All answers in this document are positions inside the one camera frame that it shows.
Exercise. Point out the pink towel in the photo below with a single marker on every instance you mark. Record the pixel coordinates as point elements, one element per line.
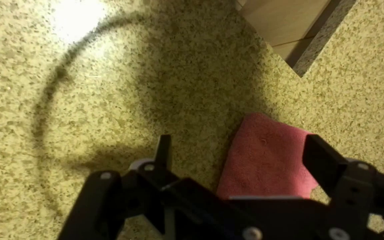
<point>263,155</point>

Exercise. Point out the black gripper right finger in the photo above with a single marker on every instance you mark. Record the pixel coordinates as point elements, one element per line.
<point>347,187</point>

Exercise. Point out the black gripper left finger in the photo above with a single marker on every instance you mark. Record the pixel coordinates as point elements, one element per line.
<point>179,201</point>

